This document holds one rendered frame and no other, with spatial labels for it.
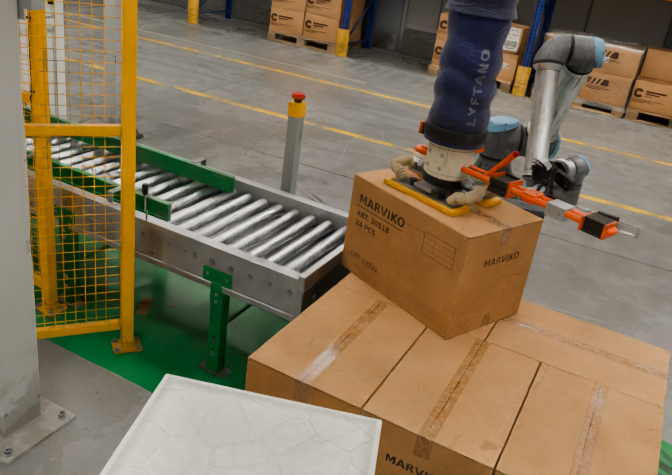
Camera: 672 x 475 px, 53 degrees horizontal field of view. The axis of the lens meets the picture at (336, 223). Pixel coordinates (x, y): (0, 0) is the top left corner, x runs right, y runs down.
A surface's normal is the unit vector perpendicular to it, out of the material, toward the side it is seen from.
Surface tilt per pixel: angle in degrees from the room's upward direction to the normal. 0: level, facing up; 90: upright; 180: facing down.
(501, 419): 0
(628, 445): 0
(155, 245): 90
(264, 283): 90
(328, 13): 93
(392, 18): 90
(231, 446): 0
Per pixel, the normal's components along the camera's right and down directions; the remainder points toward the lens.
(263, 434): 0.13, -0.91
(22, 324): 0.87, 0.30
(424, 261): -0.79, 0.15
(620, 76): -0.43, 0.32
